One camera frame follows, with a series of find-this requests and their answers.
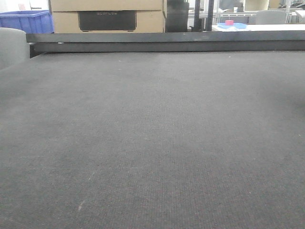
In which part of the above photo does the black conveyor belt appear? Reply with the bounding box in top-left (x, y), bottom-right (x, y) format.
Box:
top-left (0, 52), bottom-right (305, 229)

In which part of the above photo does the lower cardboard box black print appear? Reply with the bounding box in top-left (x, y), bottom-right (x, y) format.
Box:
top-left (52, 11), bottom-right (166, 34)

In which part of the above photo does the upper cardboard box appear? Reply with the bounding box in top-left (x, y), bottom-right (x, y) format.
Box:
top-left (51, 0), bottom-right (167, 11)

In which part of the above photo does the black cabinet background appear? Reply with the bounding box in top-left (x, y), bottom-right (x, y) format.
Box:
top-left (165, 0), bottom-right (189, 32)

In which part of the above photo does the red tape roll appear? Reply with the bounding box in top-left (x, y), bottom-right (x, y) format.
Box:
top-left (224, 20), bottom-right (234, 26)

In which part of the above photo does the blue tray on table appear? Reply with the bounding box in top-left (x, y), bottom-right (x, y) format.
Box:
top-left (217, 22), bottom-right (247, 29)

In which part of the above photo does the white table background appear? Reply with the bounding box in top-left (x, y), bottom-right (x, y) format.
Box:
top-left (212, 24), bottom-right (305, 31)

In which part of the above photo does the grey office chair background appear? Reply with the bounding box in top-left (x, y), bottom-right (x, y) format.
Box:
top-left (249, 10), bottom-right (286, 25)

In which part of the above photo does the blue plastic crate background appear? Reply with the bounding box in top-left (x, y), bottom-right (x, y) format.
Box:
top-left (0, 10), bottom-right (54, 34)

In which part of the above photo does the black conveyor end rail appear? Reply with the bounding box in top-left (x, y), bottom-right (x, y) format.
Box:
top-left (26, 31), bottom-right (305, 53)

